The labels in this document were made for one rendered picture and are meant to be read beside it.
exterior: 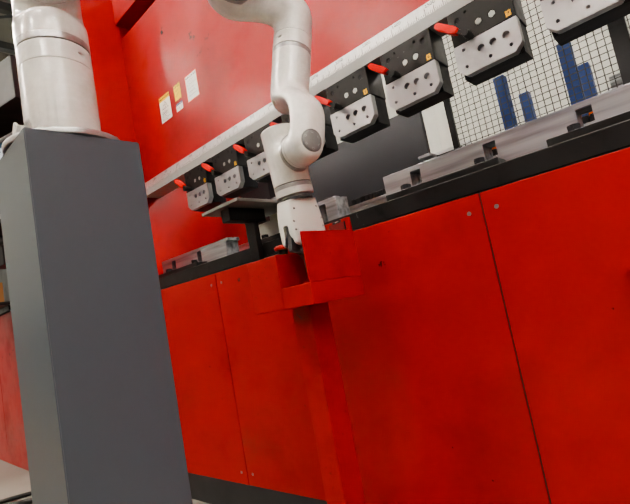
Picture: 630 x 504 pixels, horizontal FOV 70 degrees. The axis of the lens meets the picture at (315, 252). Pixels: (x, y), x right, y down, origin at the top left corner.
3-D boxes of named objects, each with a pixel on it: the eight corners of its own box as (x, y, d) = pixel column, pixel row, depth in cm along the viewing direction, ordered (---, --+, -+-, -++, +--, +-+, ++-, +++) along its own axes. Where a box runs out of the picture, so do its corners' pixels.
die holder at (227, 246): (164, 282, 205) (161, 262, 206) (176, 281, 210) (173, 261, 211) (231, 261, 173) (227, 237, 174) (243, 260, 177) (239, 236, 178)
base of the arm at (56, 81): (19, 124, 66) (6, 8, 68) (-10, 167, 79) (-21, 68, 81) (143, 141, 80) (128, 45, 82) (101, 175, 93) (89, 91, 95)
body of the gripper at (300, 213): (300, 198, 106) (312, 244, 105) (266, 201, 98) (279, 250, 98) (322, 188, 100) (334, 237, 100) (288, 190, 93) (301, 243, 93)
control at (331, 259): (255, 314, 104) (242, 238, 106) (306, 305, 115) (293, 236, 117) (314, 304, 90) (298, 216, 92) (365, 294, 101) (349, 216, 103)
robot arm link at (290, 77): (335, 32, 98) (331, 163, 91) (299, 70, 112) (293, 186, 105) (299, 16, 94) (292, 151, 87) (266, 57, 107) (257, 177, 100)
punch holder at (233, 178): (217, 197, 174) (210, 156, 176) (234, 198, 181) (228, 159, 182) (241, 185, 164) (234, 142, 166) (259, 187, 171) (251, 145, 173)
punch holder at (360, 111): (334, 140, 135) (324, 88, 137) (351, 144, 141) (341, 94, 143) (375, 120, 125) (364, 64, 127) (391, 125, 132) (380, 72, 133)
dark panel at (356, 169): (252, 269, 245) (239, 191, 250) (255, 268, 247) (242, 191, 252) (442, 214, 171) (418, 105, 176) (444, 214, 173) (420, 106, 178)
